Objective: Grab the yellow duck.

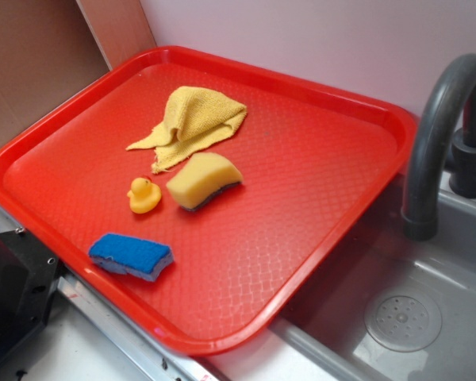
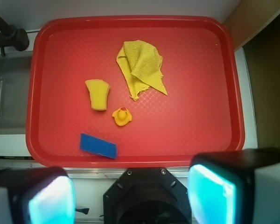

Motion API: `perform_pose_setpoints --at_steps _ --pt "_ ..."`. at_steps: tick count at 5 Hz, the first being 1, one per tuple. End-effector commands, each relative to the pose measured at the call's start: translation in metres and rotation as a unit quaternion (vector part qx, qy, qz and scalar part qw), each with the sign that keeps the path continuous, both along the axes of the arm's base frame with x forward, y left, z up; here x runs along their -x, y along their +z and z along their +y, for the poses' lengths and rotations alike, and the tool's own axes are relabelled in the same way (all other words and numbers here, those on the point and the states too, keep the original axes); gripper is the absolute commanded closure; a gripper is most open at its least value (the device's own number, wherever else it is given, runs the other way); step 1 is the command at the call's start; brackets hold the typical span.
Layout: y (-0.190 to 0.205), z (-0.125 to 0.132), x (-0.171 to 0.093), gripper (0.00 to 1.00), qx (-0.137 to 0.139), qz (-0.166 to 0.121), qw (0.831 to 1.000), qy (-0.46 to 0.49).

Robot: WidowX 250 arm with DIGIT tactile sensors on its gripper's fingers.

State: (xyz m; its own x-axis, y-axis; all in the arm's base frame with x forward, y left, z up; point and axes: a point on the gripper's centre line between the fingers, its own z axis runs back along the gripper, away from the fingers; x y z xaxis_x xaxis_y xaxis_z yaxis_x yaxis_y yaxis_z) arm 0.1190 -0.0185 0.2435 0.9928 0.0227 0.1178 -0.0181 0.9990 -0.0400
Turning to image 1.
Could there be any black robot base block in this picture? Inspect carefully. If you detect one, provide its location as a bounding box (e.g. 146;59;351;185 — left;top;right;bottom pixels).
0;231;60;355

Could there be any yellow rubber duck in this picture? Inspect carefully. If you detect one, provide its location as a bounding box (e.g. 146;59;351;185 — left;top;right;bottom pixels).
127;177;162;214

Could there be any red plastic tray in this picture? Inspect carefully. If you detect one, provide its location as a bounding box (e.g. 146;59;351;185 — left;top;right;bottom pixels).
0;47;417;356

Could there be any yellow sponge with dark pad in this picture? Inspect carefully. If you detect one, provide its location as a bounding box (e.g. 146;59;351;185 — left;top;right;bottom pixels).
166;152;244;210

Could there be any yellow microfiber cloth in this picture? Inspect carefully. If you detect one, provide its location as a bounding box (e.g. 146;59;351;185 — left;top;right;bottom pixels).
126;87;248;174

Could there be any blue scrub sponge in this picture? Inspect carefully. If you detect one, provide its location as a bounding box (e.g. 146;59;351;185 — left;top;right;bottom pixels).
89;233;175;282

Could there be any grey plastic sink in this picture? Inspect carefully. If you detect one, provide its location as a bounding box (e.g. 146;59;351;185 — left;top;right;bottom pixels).
205;168;476;381

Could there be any round sink drain cover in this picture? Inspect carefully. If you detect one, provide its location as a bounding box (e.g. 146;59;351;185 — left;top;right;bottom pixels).
364;288;443;352

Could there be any grey curved faucet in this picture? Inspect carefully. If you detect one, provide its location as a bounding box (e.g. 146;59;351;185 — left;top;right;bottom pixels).
401;53;476;241

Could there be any brown cardboard panel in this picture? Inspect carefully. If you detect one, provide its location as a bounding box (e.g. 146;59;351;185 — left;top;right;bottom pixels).
0;1;155;148

